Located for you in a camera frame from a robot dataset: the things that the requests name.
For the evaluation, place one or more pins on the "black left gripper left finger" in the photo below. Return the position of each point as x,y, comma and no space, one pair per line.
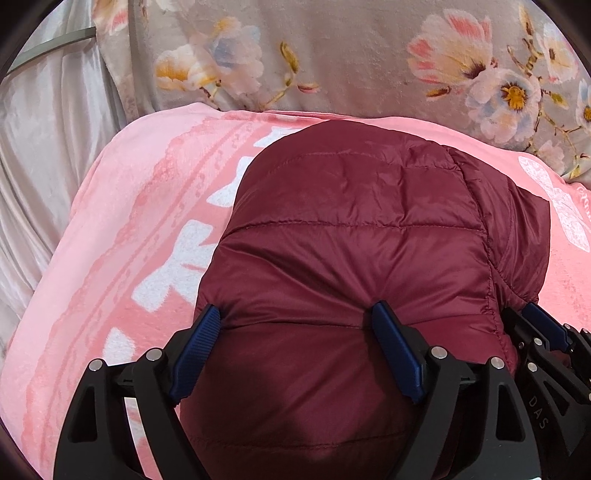
96,440

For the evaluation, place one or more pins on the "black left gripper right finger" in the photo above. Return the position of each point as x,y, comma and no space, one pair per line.
469,421

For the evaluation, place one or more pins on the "maroon puffer jacket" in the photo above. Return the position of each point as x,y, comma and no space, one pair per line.
326,223

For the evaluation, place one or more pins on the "pink fleece blanket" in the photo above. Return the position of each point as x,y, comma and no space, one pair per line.
142,231

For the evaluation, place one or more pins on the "grey floral bedsheet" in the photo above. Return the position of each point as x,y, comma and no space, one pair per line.
502,72

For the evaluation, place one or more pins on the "white satin curtain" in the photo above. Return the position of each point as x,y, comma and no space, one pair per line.
57,113

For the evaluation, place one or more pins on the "grey metal bar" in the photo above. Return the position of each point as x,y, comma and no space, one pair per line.
50,46

